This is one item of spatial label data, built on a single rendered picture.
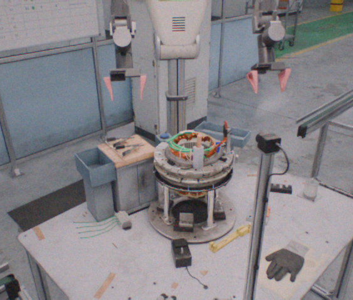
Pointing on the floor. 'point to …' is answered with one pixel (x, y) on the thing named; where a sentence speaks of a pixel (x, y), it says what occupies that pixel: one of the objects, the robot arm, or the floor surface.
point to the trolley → (287, 23)
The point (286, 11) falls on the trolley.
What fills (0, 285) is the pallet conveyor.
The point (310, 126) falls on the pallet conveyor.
